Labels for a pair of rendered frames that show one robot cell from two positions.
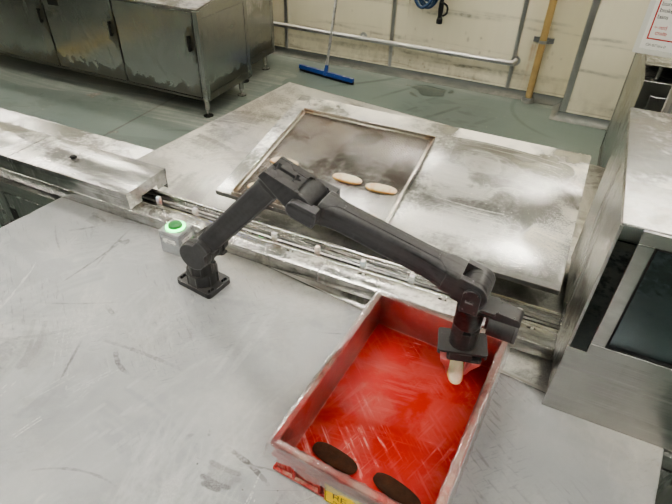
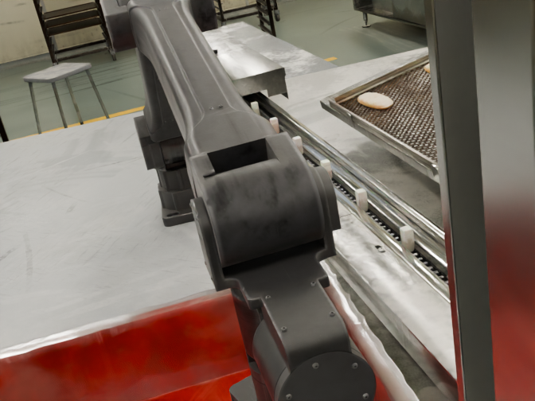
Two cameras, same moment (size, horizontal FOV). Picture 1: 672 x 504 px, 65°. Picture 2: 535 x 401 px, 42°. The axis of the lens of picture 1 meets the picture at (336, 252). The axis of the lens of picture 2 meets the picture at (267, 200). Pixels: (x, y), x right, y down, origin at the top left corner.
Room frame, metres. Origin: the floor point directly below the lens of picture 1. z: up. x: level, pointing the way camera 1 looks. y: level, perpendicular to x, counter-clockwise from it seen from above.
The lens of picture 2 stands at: (0.53, -0.60, 1.29)
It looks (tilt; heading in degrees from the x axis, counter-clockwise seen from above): 24 degrees down; 54
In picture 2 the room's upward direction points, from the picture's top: 11 degrees counter-clockwise
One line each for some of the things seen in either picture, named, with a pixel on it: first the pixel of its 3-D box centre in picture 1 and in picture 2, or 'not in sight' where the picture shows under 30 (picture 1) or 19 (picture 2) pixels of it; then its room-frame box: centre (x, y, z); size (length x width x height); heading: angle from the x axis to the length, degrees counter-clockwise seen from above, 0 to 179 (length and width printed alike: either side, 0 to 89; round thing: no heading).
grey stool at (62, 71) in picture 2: not in sight; (67, 103); (2.26, 3.72, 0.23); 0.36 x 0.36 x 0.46; 10
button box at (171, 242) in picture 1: (179, 241); not in sight; (1.21, 0.46, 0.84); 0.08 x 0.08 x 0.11; 66
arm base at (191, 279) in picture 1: (202, 270); (182, 185); (1.06, 0.35, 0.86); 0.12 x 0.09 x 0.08; 59
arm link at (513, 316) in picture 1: (492, 308); (294, 295); (0.75, -0.31, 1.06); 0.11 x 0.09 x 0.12; 64
